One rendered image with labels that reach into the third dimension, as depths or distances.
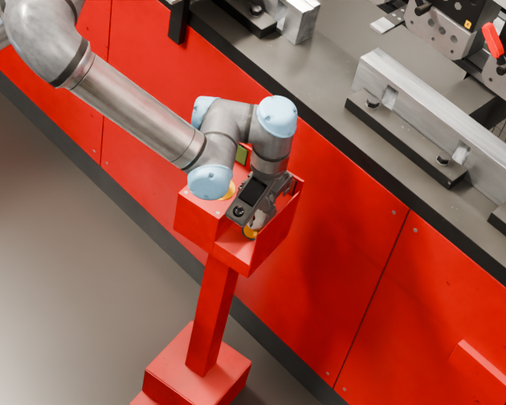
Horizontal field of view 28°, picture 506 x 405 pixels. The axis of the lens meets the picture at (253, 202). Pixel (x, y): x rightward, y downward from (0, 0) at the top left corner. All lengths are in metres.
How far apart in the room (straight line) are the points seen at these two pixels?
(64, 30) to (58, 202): 1.46
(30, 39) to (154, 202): 1.29
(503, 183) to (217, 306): 0.72
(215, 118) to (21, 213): 1.30
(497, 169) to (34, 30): 0.97
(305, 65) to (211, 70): 0.24
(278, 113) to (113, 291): 1.17
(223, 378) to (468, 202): 0.86
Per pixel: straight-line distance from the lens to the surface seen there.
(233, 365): 2.64
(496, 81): 1.97
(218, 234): 2.10
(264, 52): 2.30
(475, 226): 2.07
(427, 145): 2.15
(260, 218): 2.06
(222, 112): 1.86
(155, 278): 2.92
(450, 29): 1.99
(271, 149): 1.88
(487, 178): 2.12
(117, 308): 2.85
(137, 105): 1.71
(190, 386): 2.59
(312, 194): 2.31
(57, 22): 1.67
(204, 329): 2.45
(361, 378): 2.57
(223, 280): 2.27
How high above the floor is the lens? 2.34
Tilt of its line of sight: 48 degrees down
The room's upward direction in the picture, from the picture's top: 14 degrees clockwise
